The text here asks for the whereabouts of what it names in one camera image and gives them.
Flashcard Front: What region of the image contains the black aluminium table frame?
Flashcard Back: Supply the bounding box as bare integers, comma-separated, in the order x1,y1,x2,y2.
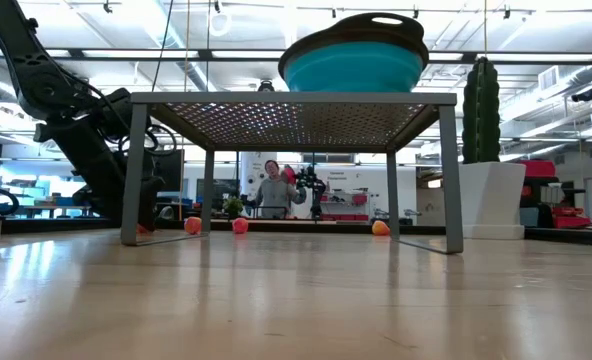
0,215,592,249

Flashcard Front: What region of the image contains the green cactus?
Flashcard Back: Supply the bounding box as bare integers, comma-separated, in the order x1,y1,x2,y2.
461,56,501,165

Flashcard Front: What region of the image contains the grey perforated metal stand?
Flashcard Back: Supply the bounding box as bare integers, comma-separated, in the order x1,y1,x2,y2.
120,91,465,255

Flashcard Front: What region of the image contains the black monitor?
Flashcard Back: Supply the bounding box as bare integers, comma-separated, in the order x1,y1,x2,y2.
195,178,240,211

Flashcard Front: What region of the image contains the blue grey collapsible bowl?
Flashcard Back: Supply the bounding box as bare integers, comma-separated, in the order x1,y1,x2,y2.
277,12,430,94

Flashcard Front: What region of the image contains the person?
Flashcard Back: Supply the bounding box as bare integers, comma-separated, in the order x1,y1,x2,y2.
245,158,308,221

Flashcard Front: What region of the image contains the white plant pot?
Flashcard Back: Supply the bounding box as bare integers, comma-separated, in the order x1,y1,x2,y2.
456,160,527,241

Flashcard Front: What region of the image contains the small green plant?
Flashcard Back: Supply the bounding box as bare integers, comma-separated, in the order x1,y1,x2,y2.
221,194,246,220

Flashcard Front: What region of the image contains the low shelf with red bins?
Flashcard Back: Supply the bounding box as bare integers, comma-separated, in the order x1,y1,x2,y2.
320,191,370,222

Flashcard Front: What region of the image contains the red plastic bin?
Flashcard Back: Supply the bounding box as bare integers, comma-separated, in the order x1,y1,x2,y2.
551,207,592,230
519,159,557,179

